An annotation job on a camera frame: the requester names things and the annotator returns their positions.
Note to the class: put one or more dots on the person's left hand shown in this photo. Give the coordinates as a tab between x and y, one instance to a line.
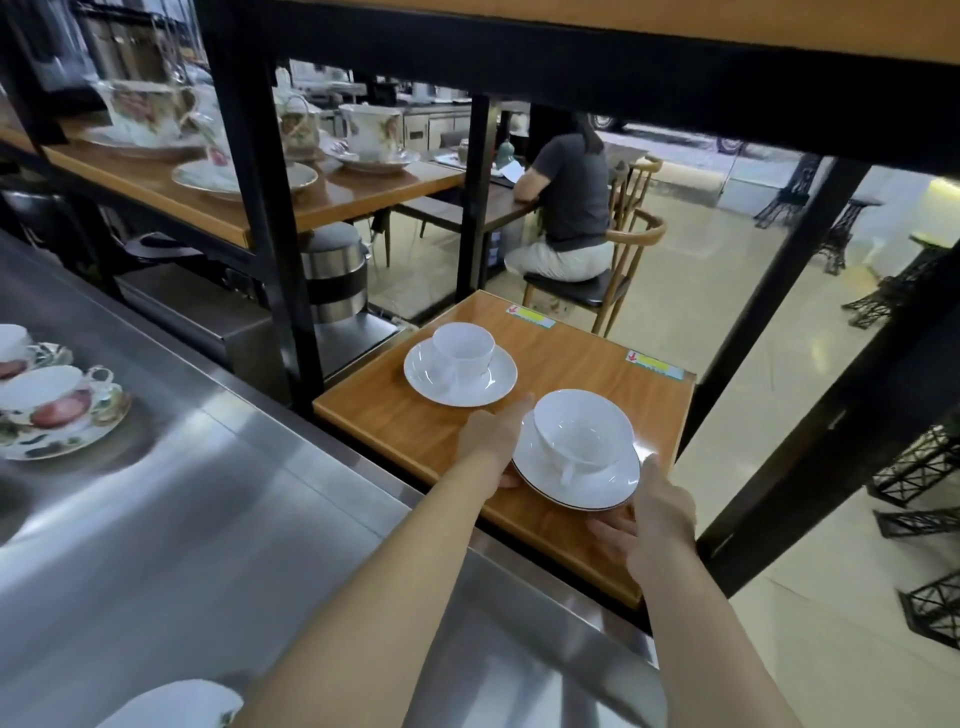
491	442

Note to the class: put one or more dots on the person's right hand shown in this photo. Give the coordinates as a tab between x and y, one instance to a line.
664	525

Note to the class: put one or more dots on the person's right thumb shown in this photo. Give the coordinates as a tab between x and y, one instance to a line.
651	474

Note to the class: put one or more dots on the person's left thumb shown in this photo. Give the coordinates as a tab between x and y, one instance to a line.
523	412

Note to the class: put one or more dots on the white saucer with dark rim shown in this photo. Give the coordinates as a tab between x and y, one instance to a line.
540	480

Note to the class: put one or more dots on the person's right forearm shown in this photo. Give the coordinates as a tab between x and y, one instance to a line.
712	645

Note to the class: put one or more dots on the person's left forearm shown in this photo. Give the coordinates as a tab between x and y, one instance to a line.
375	585

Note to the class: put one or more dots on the wide white teacup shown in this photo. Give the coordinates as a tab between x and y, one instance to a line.
585	435

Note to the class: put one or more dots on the tall white teacup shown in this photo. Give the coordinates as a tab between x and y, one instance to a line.
463	356

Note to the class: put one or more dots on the yellow and red sticker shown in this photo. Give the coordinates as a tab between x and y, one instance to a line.
654	364
531	315

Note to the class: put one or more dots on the plain white saucer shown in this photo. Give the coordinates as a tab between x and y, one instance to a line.
427	375

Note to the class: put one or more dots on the wooden shelf board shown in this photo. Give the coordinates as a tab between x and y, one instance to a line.
420	427

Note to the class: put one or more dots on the wooden chair with dark seat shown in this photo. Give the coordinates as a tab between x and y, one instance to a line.
645	176
585	289

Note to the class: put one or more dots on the dark wooden dining table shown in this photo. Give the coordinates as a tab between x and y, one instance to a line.
442	210

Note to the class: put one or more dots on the stainless steel bin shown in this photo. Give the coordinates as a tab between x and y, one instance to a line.
334	270

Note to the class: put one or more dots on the green vase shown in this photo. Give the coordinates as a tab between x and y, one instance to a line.
507	152

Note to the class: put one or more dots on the floral saucer with gold rim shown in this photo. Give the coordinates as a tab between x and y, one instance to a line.
67	439
375	163
112	142
52	354

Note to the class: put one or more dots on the group of black tower stools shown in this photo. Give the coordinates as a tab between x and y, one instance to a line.
892	292

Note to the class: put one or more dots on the stainless steel appliance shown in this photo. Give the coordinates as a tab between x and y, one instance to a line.
217	322

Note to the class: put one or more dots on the floral teacup with gold rim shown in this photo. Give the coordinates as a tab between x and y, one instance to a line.
371	129
11	349
142	109
52	397

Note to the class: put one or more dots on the floral porcelain basket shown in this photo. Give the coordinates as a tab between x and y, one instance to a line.
300	131

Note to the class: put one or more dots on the floral plate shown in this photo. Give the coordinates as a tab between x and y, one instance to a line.
202	178

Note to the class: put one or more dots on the long wooden shelf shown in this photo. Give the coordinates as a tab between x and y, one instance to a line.
150	187

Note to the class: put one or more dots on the black metal shelf frame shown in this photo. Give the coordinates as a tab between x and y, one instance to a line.
255	187

